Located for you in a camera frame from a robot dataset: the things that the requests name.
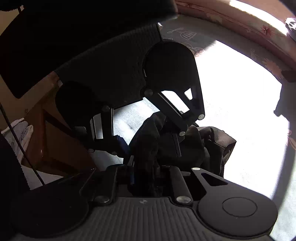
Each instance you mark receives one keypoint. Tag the wooden headboard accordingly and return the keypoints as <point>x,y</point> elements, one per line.
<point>53,148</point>

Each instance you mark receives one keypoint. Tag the black track pants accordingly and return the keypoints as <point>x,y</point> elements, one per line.
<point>205,147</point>

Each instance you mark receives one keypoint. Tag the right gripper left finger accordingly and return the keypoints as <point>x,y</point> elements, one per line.
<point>107,154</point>

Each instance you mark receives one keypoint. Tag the pink floral quilt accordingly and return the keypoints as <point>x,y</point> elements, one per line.
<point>248,21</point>

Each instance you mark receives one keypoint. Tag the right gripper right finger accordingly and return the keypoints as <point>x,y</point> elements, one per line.
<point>171,160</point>

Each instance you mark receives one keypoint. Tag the blue floral bed sheet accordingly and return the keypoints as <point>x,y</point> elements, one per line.
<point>245,97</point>

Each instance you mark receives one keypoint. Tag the blue floral pillow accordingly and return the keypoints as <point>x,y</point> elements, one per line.
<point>290,23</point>

